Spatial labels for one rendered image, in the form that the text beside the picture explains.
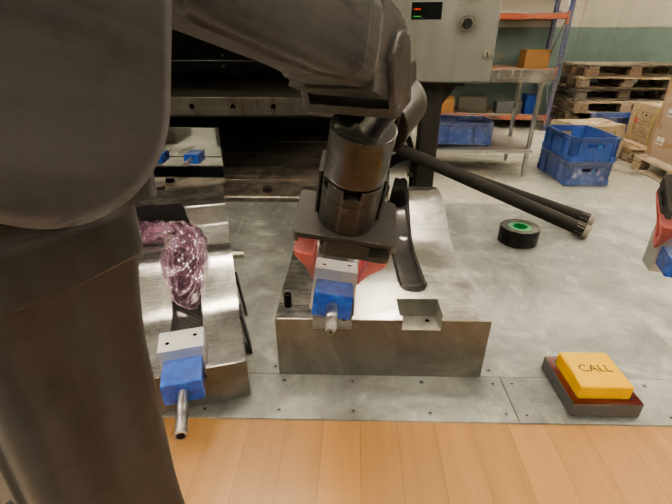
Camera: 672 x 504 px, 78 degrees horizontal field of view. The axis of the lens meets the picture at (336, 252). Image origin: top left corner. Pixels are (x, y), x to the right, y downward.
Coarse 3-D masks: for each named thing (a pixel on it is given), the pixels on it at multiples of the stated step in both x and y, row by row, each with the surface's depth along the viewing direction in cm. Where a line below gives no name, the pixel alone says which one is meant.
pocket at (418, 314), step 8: (400, 304) 54; (408, 304) 54; (416, 304) 54; (424, 304) 54; (432, 304) 54; (400, 312) 54; (408, 312) 54; (416, 312) 54; (424, 312) 54; (432, 312) 54; (440, 312) 52; (408, 320) 54; (416, 320) 54; (424, 320) 54; (432, 320) 54; (440, 320) 51; (408, 328) 50; (416, 328) 50; (424, 328) 50; (432, 328) 50; (440, 328) 50
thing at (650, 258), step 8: (648, 248) 59; (656, 248) 57; (664, 248) 55; (648, 256) 59; (656, 256) 57; (664, 256) 55; (648, 264) 58; (656, 264) 57; (664, 264) 54; (664, 272) 54
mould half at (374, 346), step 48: (432, 192) 76; (432, 240) 69; (288, 288) 56; (384, 288) 56; (432, 288) 56; (288, 336) 51; (336, 336) 51; (384, 336) 51; (432, 336) 50; (480, 336) 50
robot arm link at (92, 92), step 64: (0, 0) 8; (64, 0) 9; (128, 0) 10; (192, 0) 14; (256, 0) 17; (320, 0) 21; (384, 0) 26; (0, 64) 8; (64, 64) 9; (128, 64) 10; (320, 64) 23; (384, 64) 28; (0, 128) 8; (64, 128) 9; (128, 128) 11; (0, 192) 8; (64, 192) 10; (128, 192) 11
